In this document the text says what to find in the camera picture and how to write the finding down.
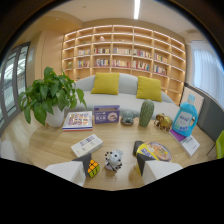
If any white spotted toy figure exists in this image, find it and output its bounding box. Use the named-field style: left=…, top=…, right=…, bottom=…
left=104, top=148, right=125, bottom=172

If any golden elephant figure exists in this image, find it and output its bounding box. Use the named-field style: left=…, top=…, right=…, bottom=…
left=154, top=112, right=173, bottom=132

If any colourful puzzle cube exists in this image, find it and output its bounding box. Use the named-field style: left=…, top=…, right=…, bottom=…
left=87, top=158, right=101, bottom=179

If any white small box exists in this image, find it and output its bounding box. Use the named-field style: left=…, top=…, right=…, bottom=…
left=70, top=133, right=104, bottom=158

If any white book purple cover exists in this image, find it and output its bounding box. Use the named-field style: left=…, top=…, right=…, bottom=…
left=169, top=129, right=201, bottom=159

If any colourful picture book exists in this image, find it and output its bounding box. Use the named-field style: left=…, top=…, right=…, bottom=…
left=62, top=110, right=94, bottom=132

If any white plant pot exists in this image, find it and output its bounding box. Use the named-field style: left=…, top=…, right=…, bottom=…
left=45, top=105, right=66, bottom=128

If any green cactus vase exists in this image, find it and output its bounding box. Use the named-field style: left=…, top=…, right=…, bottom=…
left=138, top=99, right=155, bottom=128

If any blue detergent bottle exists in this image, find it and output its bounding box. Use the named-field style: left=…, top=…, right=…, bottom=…
left=171, top=93, right=199, bottom=138

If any purple cardboard box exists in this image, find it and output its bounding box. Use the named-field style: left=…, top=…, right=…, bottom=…
left=93, top=105, right=121, bottom=125

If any green chair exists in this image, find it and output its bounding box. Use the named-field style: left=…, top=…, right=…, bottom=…
left=206, top=129, right=224, bottom=160

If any grey sofa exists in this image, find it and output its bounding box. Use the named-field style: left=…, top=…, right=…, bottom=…
left=65, top=72, right=181, bottom=122

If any green potted plant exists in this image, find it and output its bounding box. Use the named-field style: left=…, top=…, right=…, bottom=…
left=17, top=66, right=88, bottom=127

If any yellow cushion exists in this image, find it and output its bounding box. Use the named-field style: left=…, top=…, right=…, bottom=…
left=90, top=72, right=121, bottom=96
left=135, top=75, right=163, bottom=103

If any ceiling light strip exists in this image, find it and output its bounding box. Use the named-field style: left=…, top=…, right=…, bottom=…
left=133, top=0, right=141, bottom=20

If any wooden bookshelf wall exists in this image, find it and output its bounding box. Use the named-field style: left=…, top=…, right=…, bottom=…
left=61, top=24, right=187, bottom=106

